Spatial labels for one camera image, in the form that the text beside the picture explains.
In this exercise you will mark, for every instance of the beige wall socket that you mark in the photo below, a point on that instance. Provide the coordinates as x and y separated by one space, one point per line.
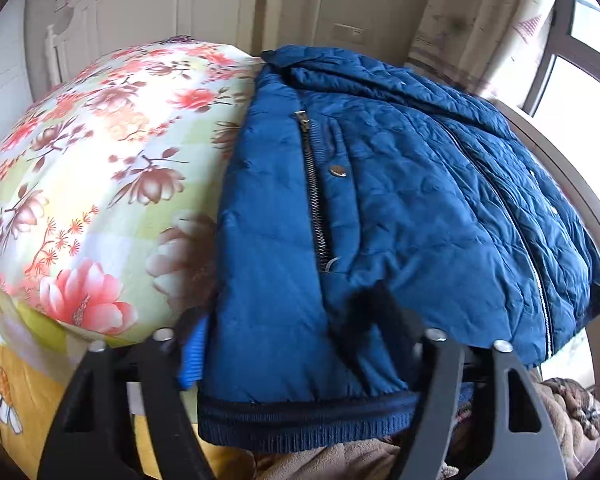
349 32

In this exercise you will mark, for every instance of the dark framed window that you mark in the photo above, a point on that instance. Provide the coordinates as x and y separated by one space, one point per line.
580 85

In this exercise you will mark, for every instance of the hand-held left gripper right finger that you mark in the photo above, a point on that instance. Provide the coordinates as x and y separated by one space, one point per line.
440 385

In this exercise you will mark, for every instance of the plaid cloth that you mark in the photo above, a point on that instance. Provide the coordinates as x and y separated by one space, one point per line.
580 410

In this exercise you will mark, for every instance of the blue quilted jacket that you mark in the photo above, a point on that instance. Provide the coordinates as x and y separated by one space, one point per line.
380 210

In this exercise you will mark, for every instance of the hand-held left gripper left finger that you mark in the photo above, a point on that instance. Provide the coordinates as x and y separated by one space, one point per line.
191 360

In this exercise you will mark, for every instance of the white bed headboard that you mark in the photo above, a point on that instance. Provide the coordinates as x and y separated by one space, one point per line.
145 5

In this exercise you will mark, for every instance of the white slim lamp pole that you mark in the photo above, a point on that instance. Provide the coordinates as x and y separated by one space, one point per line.
315 15

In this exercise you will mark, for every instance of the white wardrobe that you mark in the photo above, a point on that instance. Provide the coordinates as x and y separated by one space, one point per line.
0 85

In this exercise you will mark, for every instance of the yellow daisy bed sheet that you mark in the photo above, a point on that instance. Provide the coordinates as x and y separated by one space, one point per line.
27 360

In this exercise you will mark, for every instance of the printed cream curtain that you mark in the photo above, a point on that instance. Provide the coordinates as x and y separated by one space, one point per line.
460 20

